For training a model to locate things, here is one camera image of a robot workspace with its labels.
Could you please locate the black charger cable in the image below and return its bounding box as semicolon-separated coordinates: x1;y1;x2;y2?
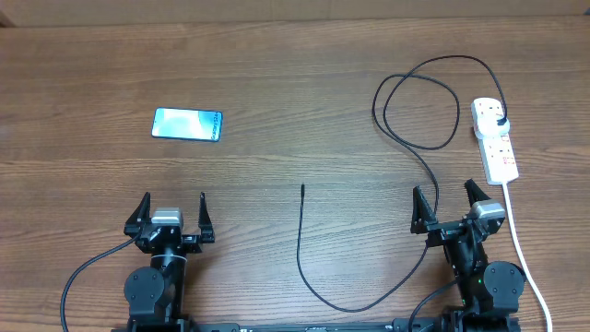
296;54;510;314

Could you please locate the blue Samsung smartphone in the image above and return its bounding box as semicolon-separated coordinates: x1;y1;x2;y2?
151;107;223;142

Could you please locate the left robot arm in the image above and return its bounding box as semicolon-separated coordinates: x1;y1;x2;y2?
124;193;215;331

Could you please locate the white power strip cord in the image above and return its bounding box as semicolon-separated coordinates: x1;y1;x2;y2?
501;182;554;332

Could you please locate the white power strip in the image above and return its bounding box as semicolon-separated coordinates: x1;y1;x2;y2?
471;98;519;185

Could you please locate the white charger plug adapter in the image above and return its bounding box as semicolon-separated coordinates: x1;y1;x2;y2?
474;112;511;139

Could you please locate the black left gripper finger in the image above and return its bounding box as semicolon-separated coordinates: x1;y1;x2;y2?
125;192;150;227
198;192;215;235

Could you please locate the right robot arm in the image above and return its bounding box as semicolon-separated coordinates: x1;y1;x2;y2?
407;180;526;331

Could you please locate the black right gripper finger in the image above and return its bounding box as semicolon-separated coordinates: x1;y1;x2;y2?
464;179;490;207
410;186;437;233

